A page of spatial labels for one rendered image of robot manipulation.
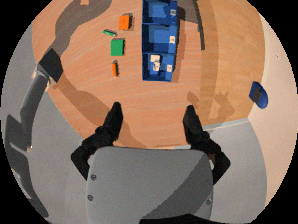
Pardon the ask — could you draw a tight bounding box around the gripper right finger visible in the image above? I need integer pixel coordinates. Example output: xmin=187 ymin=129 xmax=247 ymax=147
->
xmin=182 ymin=105 xmax=231 ymax=186

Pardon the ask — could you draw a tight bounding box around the green flat block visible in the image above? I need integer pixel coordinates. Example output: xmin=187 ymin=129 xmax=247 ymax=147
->
xmin=111 ymin=40 xmax=124 ymax=56

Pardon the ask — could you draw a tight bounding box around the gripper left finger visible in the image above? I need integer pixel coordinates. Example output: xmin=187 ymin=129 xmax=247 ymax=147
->
xmin=71 ymin=102 xmax=123 ymax=181

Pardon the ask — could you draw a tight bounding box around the dark blue rack of bins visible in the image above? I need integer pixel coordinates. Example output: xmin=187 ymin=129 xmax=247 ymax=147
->
xmin=141 ymin=0 xmax=177 ymax=82

